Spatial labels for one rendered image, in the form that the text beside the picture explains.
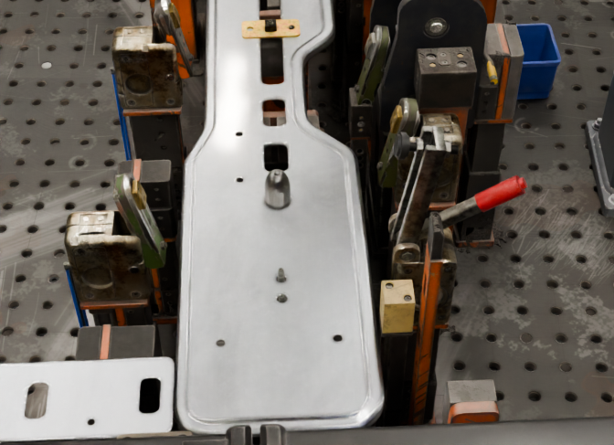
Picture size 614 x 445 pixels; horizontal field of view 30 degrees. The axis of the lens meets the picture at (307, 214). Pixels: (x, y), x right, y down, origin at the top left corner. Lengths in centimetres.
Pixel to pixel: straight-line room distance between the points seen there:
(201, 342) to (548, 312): 62
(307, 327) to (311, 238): 13
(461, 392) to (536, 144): 100
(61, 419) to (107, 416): 5
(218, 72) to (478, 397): 75
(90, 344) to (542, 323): 69
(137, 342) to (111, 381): 7
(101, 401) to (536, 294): 74
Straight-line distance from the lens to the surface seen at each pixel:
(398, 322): 124
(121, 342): 130
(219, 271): 132
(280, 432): 54
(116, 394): 124
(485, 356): 163
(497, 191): 123
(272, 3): 172
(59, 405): 124
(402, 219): 127
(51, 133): 198
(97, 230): 133
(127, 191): 127
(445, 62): 141
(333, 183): 142
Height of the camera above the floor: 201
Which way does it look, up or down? 47 degrees down
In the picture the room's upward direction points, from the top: 1 degrees counter-clockwise
